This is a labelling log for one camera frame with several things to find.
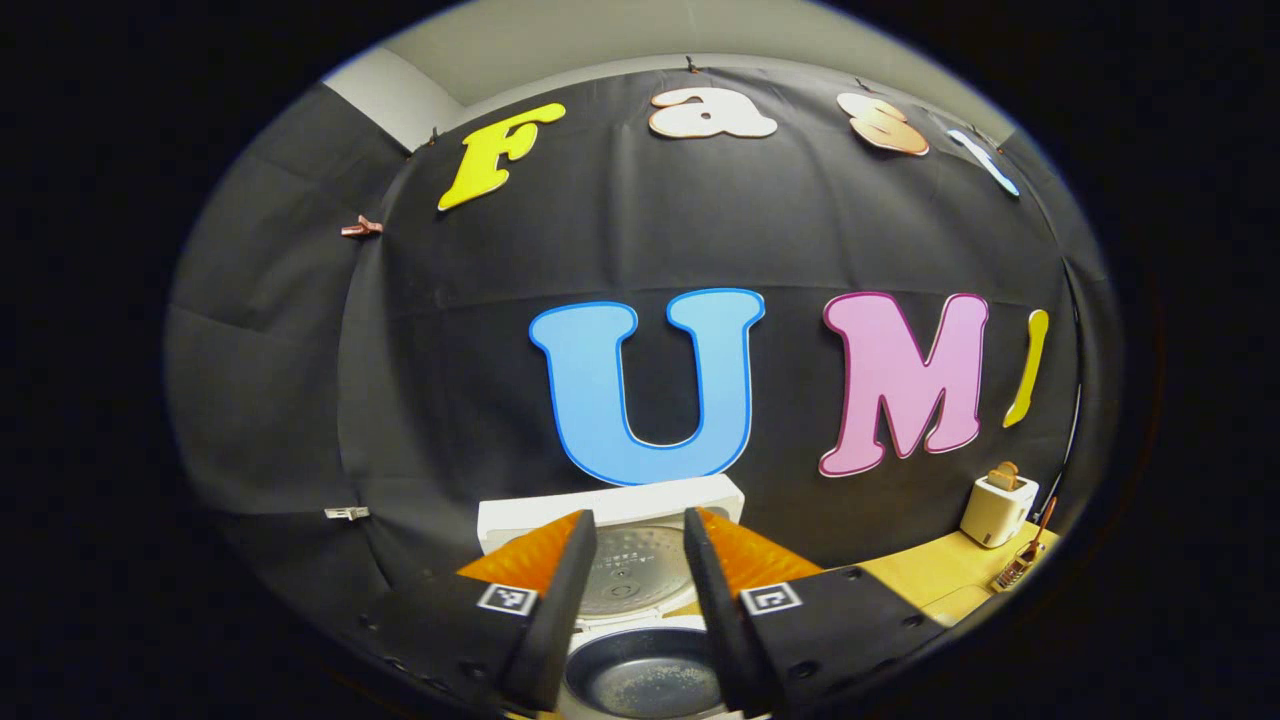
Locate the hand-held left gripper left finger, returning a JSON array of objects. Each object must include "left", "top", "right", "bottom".
[{"left": 365, "top": 510, "right": 598, "bottom": 714}]

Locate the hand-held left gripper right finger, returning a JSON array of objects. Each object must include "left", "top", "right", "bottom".
[{"left": 683, "top": 507, "right": 946, "bottom": 717}]

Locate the white rice cooker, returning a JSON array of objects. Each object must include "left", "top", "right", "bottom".
[{"left": 477, "top": 475, "right": 747, "bottom": 720}]

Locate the metal wire chopstick holder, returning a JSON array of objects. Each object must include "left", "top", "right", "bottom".
[{"left": 990, "top": 540, "right": 1047, "bottom": 594}]

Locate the white toaster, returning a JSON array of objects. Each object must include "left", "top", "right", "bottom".
[{"left": 960, "top": 473, "right": 1041, "bottom": 549}]

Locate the thin cable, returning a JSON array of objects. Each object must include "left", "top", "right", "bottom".
[{"left": 1040, "top": 383, "right": 1084, "bottom": 506}]

